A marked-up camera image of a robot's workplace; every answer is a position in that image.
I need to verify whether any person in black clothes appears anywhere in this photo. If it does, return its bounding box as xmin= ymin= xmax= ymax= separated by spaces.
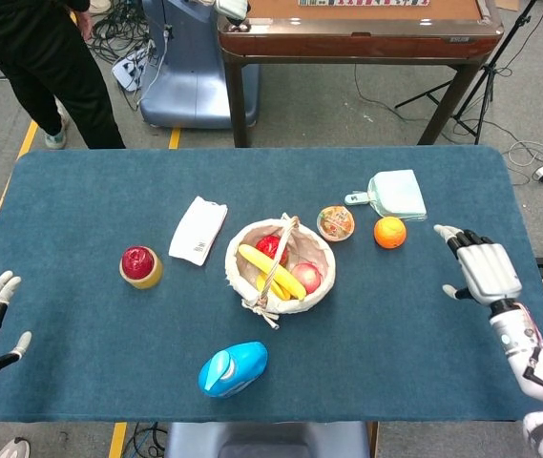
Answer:
xmin=0 ymin=0 xmax=127 ymax=151

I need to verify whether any white paper packet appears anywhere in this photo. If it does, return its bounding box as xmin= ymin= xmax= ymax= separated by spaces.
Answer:
xmin=168 ymin=195 xmax=229 ymax=267

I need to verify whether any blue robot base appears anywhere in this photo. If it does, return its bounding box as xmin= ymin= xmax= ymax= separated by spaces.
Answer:
xmin=138 ymin=0 xmax=261 ymax=130

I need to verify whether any white power strip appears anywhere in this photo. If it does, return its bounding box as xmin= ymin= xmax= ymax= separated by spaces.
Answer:
xmin=111 ymin=46 xmax=157 ymax=93

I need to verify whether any yellow banana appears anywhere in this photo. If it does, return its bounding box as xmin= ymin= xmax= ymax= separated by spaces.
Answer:
xmin=237 ymin=243 xmax=307 ymax=302

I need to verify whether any blue detergent bottle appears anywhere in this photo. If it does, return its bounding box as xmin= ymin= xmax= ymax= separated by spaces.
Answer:
xmin=198 ymin=341 xmax=269 ymax=399

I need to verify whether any white woven fruit basket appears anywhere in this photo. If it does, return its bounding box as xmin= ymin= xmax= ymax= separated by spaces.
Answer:
xmin=224 ymin=213 xmax=337 ymax=331

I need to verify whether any grey shoe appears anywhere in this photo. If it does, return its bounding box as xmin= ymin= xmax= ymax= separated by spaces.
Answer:
xmin=0 ymin=436 xmax=31 ymax=458

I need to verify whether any pink peach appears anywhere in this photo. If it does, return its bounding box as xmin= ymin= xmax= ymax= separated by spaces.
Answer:
xmin=290 ymin=262 xmax=324 ymax=295

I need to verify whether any red apple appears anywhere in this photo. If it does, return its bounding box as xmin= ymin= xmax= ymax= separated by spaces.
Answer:
xmin=255 ymin=235 xmax=290 ymax=266

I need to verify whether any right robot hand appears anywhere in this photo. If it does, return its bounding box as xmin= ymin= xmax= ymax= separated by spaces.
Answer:
xmin=433 ymin=223 xmax=524 ymax=306

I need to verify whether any brown mahjong table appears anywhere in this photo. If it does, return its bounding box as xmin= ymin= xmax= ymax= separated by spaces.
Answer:
xmin=217 ymin=0 xmax=505 ymax=148

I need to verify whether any bundle of black cables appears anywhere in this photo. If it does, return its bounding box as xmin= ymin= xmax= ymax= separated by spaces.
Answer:
xmin=87 ymin=0 xmax=165 ymax=63

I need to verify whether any orange fruit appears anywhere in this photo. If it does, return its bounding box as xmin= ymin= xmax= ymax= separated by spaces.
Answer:
xmin=373 ymin=216 xmax=407 ymax=250

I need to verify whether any black tripod stand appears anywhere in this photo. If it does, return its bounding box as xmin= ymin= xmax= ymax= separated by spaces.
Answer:
xmin=393 ymin=0 xmax=539 ymax=146

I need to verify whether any jelly cup with printed lid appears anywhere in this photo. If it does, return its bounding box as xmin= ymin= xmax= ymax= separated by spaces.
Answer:
xmin=316 ymin=205 xmax=356 ymax=243

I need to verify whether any blue table cloth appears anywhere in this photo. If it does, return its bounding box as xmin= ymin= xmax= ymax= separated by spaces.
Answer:
xmin=0 ymin=145 xmax=543 ymax=424

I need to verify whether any light blue dustpan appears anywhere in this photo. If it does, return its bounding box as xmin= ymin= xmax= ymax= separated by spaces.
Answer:
xmin=344 ymin=169 xmax=428 ymax=223

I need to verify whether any blue-grey robot chest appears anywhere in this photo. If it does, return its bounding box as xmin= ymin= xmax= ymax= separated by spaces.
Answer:
xmin=163 ymin=421 xmax=372 ymax=458

